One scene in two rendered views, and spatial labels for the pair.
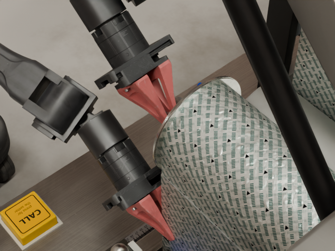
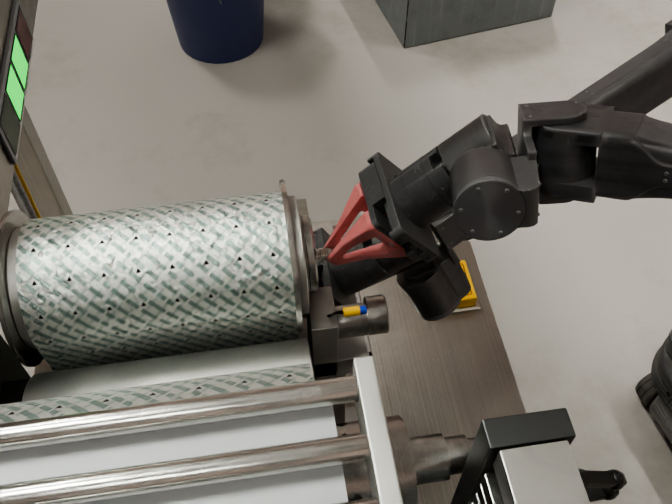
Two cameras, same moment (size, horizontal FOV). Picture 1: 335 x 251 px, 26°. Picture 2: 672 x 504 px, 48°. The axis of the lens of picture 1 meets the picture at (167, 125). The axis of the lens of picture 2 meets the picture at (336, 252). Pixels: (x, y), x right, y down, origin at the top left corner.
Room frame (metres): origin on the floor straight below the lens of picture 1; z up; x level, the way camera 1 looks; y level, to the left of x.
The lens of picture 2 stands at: (0.86, -0.38, 1.83)
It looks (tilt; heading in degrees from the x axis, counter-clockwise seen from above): 53 degrees down; 122
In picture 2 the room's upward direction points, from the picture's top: straight up
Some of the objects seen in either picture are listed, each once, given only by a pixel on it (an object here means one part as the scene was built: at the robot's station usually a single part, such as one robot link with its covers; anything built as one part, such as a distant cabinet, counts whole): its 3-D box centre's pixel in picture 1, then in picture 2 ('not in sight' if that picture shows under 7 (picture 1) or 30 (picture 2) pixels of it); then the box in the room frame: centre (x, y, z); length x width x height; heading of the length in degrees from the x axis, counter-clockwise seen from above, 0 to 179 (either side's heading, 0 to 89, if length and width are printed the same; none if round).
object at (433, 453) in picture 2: not in sight; (449, 455); (0.82, -0.17, 1.34); 0.06 x 0.03 x 0.03; 40
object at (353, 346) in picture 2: not in sight; (339, 376); (0.65, -0.04, 1.05); 0.06 x 0.05 x 0.31; 40
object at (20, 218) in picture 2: not in sight; (25, 287); (0.40, -0.20, 1.25); 0.15 x 0.01 x 0.15; 130
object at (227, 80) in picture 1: (198, 125); (290, 255); (0.59, -0.04, 1.25); 0.15 x 0.01 x 0.15; 130
